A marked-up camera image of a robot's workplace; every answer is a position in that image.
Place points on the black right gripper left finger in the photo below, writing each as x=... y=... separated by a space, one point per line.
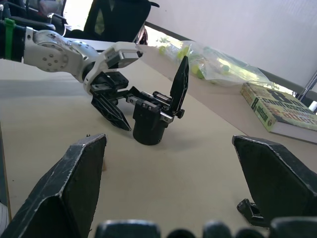
x=62 y=188

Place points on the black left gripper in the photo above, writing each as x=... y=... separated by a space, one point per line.
x=109 y=81

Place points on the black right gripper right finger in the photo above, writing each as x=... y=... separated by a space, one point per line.
x=280 y=181

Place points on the black workpiece gripper body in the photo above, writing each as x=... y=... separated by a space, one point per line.
x=148 y=124

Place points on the black plastic finger piece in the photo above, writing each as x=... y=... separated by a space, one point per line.
x=182 y=79
x=247 y=210

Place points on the green paperback book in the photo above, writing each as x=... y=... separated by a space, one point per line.
x=280 y=109

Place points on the black mesh office chair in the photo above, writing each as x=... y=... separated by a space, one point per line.
x=119 y=17

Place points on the clear plastic bag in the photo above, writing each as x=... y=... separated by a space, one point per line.
x=223 y=67

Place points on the black chair with chrome armrest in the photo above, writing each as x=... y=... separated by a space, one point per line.
x=24 y=22

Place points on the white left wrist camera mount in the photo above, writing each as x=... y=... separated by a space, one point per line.
x=119 y=45

